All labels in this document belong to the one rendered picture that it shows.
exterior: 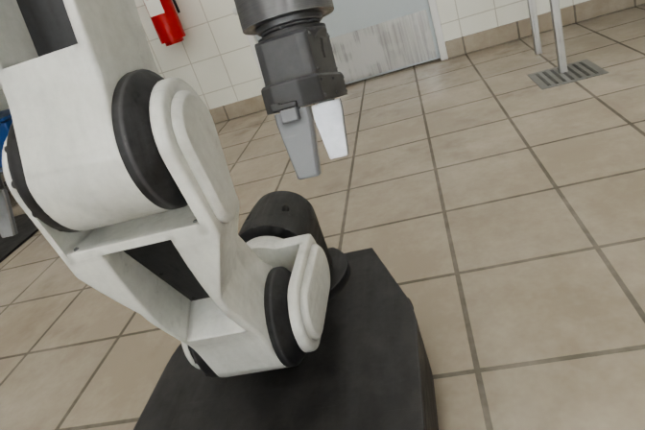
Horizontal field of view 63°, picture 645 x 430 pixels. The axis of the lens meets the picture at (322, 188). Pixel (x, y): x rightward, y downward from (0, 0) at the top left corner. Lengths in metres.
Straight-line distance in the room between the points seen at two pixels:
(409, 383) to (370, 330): 0.14
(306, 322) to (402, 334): 0.18
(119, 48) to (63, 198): 0.15
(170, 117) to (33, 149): 0.13
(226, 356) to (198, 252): 0.23
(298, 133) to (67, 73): 0.22
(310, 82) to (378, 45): 2.76
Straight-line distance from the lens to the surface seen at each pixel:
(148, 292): 0.66
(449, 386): 1.00
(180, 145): 0.51
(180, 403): 0.93
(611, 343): 1.05
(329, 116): 0.55
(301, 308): 0.74
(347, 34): 3.20
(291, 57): 0.46
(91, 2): 0.55
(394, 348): 0.84
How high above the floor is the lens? 0.72
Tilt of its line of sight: 23 degrees down
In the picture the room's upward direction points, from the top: 19 degrees counter-clockwise
